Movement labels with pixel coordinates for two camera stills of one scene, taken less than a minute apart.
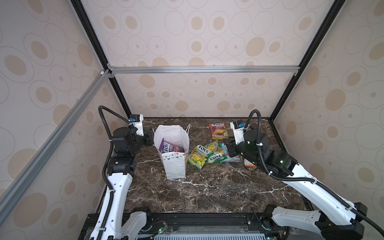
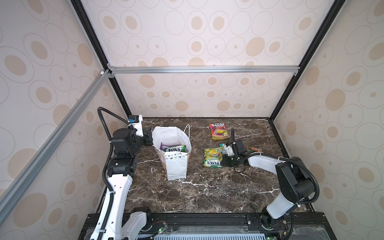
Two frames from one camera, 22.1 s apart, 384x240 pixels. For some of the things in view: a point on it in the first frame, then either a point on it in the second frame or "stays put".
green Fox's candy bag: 214,152 → 179,148
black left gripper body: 145,139 stays put
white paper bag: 174,163 stays put
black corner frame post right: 316,43 stays put
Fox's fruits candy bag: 219,131 stays put
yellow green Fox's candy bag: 198,156 → 213,157
